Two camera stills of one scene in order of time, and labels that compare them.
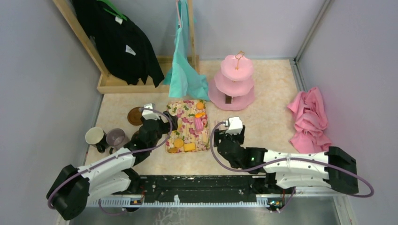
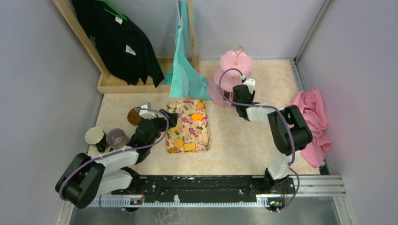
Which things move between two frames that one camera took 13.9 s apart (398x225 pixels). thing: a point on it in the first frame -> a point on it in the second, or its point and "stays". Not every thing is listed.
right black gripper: (221, 134) -> (252, 95)
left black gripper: (173, 119) stays
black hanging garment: (124, 45) stays
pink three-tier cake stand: (232, 88) stays
